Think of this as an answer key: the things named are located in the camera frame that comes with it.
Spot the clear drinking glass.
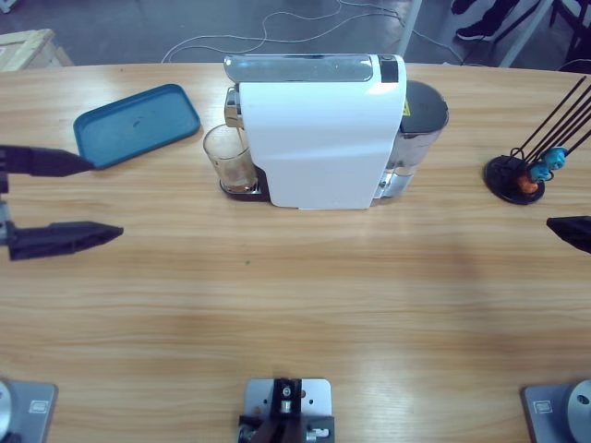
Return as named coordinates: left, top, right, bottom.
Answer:
left=202, top=123, right=259, bottom=193

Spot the white slanted frame bar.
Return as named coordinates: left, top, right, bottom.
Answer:
left=500, top=0, right=554, bottom=68

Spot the grey mount plate, black post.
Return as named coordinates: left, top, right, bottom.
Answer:
left=235, top=377, right=336, bottom=443

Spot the teal plastic tray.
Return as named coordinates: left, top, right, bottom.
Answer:
left=72, top=83, right=202, bottom=171

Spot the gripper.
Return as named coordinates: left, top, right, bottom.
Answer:
left=0, top=144, right=125, bottom=262

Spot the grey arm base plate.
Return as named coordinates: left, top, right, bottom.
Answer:
left=520, top=378, right=591, bottom=443
left=0, top=377, right=60, bottom=443

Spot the wooden crate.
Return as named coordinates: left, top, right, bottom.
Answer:
left=0, top=28, right=75, bottom=73

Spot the white floor cable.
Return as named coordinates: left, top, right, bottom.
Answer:
left=161, top=0, right=465, bottom=66

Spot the black sneaker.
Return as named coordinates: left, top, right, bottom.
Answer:
left=454, top=23, right=491, bottom=42

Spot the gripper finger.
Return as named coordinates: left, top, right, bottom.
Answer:
left=546, top=215, right=591, bottom=255

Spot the white upright post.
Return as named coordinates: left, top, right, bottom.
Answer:
left=395, top=0, right=424, bottom=59

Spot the white capsule coffee machine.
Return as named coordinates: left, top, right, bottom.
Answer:
left=219, top=53, right=450, bottom=211

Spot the black capsule holder with rods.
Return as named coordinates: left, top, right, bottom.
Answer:
left=483, top=76, right=591, bottom=207

